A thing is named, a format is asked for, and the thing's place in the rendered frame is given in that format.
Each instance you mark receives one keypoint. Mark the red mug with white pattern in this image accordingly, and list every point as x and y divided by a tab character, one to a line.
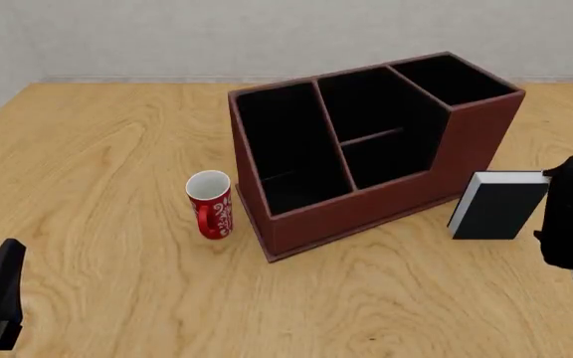
215	218

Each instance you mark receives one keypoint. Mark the red-brown desk caddy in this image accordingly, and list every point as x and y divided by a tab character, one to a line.
406	209

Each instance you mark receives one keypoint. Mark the black book with white pages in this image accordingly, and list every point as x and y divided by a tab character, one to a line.
500	209

